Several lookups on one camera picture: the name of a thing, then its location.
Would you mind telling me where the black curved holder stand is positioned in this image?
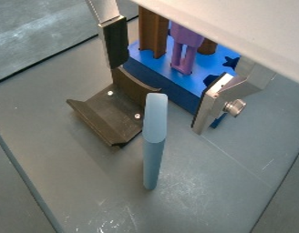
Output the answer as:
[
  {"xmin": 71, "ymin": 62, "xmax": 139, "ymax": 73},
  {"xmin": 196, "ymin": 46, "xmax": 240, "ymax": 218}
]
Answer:
[{"xmin": 67, "ymin": 67, "xmax": 160, "ymax": 147}]

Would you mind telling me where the brown tall peg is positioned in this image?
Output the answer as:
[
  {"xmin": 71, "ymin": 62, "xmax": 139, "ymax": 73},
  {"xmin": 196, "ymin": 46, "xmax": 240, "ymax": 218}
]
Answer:
[{"xmin": 139, "ymin": 6, "xmax": 170, "ymax": 58}]

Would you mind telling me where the light blue square-circle peg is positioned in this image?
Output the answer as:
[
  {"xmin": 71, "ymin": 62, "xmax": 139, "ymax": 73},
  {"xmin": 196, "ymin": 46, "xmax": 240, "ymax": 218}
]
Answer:
[{"xmin": 143, "ymin": 93, "xmax": 168, "ymax": 189}]

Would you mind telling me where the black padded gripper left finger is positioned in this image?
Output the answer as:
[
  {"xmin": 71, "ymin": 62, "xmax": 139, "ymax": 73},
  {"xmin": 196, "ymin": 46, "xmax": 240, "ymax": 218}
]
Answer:
[{"xmin": 85, "ymin": 0, "xmax": 129, "ymax": 69}]

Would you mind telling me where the blue shape sorter board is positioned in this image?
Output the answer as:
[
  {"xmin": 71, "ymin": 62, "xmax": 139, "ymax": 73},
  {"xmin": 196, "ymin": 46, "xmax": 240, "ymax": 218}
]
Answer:
[{"xmin": 121, "ymin": 37, "xmax": 242, "ymax": 129}]

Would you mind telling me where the purple hexagon peg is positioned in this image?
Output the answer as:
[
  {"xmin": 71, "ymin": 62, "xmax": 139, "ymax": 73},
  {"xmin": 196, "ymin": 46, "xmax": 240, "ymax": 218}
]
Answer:
[{"xmin": 170, "ymin": 22, "xmax": 204, "ymax": 75}]

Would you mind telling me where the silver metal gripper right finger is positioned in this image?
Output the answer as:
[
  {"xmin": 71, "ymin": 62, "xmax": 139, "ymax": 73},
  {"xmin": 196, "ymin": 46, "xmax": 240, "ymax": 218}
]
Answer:
[{"xmin": 191, "ymin": 56, "xmax": 277, "ymax": 135}]

